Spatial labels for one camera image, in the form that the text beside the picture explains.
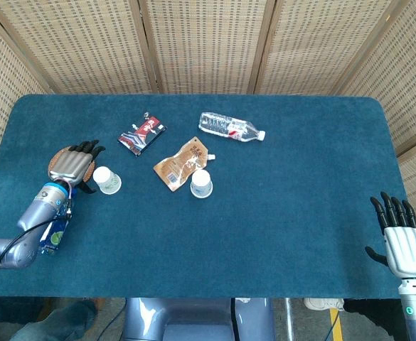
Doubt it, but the black red snack packet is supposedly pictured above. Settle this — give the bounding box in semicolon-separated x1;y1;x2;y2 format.
117;112;168;157

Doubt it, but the black cloth object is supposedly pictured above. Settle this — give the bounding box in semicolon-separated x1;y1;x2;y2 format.
343;298;406;340

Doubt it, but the brown spout pouch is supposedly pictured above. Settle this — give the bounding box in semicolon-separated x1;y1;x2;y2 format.
153;136;217;193

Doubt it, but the clear plastic water bottle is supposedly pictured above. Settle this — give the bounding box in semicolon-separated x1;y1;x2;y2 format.
198;112;267;144

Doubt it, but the blue carpet table mat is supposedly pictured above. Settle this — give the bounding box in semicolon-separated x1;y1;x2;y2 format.
0;94;409;299

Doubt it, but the blue label drink bottle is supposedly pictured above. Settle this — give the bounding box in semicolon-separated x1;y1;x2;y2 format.
38;217;70;256

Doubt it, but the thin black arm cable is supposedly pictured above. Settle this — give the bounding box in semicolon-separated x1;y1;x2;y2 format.
0;200;73;264

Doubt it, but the round woven rattan coaster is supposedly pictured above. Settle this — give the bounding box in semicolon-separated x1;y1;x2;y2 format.
48;145;96;188

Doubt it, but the blue jeans leg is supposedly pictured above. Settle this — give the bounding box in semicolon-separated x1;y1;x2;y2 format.
6;300;99;341

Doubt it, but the grey blue robot torso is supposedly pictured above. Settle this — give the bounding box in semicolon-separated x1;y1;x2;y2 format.
122;297;276;341

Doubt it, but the white shoe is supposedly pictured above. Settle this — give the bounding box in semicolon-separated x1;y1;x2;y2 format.
303;297;346;313

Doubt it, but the white paper cup green print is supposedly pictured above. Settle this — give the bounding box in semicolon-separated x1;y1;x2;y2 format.
190;169;214;199
92;166;122;195

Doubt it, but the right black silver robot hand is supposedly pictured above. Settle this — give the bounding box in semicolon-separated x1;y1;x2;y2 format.
365;191;416;279

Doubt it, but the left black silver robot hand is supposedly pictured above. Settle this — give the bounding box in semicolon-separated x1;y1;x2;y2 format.
48;140;107;195

